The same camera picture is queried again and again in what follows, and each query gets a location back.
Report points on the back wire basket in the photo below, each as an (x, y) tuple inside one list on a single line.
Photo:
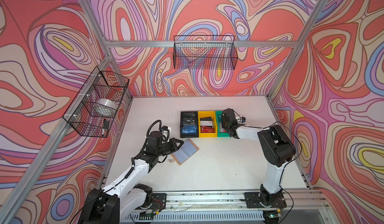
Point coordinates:
[(205, 52)]

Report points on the aluminium front rail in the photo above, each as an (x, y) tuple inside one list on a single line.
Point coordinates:
[(303, 207)]

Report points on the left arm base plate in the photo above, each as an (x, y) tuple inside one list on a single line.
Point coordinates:
[(158, 203)]

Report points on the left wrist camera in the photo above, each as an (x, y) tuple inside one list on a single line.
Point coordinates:
[(166, 130)]

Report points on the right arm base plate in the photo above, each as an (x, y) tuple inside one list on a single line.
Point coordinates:
[(258, 200)]

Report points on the left wire basket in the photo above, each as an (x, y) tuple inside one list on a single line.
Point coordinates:
[(84, 115)]

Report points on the wire basket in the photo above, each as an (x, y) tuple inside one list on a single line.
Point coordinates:
[(205, 52), (84, 115)]

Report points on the yellow plastic bin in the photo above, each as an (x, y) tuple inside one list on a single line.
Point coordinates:
[(207, 118)]

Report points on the tan leather card holder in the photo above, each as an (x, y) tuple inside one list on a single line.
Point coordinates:
[(188, 149)]

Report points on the black plastic bin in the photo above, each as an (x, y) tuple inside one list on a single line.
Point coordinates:
[(189, 118)]

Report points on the green plastic bin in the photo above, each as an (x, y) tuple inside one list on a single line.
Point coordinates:
[(222, 133)]

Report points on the silver tape roll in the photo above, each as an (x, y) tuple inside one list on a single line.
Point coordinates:
[(107, 103)]

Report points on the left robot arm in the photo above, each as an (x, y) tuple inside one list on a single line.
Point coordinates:
[(113, 203)]

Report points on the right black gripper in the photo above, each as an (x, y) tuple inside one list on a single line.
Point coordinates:
[(223, 125)]

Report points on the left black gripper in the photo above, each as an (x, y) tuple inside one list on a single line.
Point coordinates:
[(171, 142)]

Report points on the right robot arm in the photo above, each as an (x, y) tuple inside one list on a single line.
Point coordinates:
[(278, 150)]

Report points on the small black box in basket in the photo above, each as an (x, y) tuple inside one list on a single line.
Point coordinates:
[(106, 124)]

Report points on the red credit card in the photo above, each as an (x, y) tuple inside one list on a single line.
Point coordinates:
[(207, 129)]

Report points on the blue VIP credit card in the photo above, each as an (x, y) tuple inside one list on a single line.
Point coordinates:
[(189, 129)]

